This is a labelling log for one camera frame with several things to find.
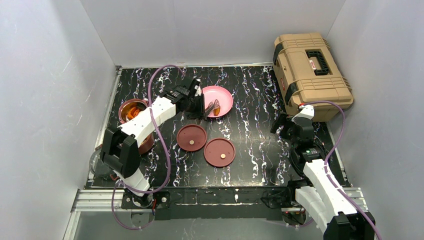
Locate metal serving tongs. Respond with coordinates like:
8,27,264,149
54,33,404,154
205,99,220,117

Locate red steel lunch bowl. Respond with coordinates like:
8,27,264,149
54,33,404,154
137,133,154,155
118,98,149,124

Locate orange fried food piece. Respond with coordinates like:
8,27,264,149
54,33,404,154
213,103,221,117

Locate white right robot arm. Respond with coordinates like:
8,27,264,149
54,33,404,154
270,112,376,240

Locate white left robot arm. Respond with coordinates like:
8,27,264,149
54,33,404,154
100,77,207,197

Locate pink plate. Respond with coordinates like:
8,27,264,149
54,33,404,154
202,85,234,118

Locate dark red round lid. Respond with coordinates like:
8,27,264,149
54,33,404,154
203,138,236,168
176,124,208,152

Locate tan plastic tool case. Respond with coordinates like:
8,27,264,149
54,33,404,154
272,32,354,122

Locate clear round lid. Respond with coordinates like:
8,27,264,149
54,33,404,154
89,149,113,178

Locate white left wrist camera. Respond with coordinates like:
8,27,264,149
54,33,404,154
194,85,203,97

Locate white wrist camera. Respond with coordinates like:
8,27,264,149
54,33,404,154
291,104,315,122
194,85,203,97

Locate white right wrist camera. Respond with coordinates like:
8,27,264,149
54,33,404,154
291,104,315,122

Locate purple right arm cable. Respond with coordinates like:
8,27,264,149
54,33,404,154
306,100,382,240

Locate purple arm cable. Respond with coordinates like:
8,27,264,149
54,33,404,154
111,64,186,232
306,100,382,240

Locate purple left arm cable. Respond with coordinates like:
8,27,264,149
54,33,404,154
111,64,186,232

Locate aluminium front frame rail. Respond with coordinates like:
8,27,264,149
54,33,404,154
62,187,369,240

